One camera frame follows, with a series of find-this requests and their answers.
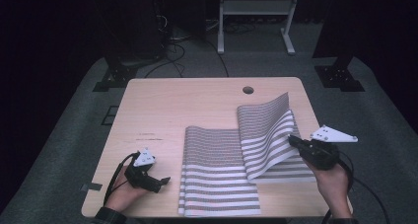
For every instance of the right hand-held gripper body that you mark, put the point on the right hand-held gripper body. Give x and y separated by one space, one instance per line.
320 155

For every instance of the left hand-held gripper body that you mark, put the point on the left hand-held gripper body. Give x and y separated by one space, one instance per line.
141 176

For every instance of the brown white striped placemat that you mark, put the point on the brown white striped placemat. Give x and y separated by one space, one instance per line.
217 158
266 128

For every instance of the person's left hand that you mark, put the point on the person's left hand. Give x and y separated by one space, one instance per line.
123 194

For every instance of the person's right hand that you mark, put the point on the person's right hand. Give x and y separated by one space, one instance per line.
333 187

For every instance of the grey tape strip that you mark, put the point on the grey tape strip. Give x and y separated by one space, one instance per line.
92 186

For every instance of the black stand base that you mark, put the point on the black stand base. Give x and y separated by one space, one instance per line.
118 72
338 74

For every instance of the white metal stand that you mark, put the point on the white metal stand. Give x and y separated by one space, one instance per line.
254 7

